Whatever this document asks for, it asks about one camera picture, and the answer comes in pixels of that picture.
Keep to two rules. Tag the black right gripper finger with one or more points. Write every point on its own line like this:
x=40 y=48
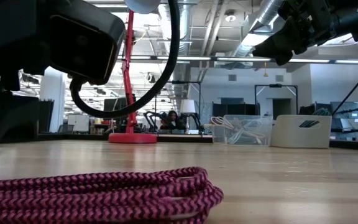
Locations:
x=275 y=43
x=284 y=58

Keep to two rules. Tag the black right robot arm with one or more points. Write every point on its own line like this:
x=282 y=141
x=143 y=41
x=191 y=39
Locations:
x=353 y=21

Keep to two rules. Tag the round ceiling sensor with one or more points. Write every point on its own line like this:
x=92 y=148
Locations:
x=230 y=17

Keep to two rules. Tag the clear plastic bin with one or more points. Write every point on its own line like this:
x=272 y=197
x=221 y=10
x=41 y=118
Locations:
x=267 y=124

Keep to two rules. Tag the black background cabinets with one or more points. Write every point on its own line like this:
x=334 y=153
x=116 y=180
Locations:
x=235 y=109

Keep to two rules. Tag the grey background monitor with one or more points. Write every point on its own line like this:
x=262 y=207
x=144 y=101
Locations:
x=345 y=107

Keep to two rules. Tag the white building column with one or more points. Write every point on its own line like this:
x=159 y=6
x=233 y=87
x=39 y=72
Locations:
x=53 y=109

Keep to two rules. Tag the white plastic bin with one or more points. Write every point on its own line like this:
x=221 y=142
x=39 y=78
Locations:
x=291 y=137

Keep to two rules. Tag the long ceiling light strip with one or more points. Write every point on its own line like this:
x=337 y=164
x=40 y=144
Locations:
x=197 y=58

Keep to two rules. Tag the black room partition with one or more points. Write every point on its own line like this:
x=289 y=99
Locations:
x=47 y=118

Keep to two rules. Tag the white board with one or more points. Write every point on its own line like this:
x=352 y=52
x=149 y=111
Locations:
x=78 y=123

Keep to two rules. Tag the white shade table lamp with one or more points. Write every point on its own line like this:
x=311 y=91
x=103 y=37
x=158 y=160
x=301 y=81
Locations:
x=187 y=106

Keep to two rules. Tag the dark background monitors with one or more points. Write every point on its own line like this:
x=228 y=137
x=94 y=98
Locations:
x=110 y=102

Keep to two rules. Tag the person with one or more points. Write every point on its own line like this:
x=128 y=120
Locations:
x=171 y=119

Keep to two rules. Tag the black background robot arms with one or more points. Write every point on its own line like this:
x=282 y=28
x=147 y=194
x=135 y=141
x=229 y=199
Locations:
x=149 y=116

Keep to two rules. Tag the red desk lamp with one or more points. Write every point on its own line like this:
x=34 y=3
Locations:
x=132 y=138

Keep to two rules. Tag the black background station frame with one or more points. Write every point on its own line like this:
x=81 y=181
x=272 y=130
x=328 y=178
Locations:
x=185 y=82
x=275 y=85

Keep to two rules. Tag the silver smooth ceiling duct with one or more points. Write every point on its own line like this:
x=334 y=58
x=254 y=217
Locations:
x=259 y=18

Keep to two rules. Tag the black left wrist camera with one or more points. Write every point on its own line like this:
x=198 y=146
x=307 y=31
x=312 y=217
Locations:
x=85 y=43

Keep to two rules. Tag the silver ribbed ceiling duct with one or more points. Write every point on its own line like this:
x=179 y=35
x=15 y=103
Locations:
x=182 y=18

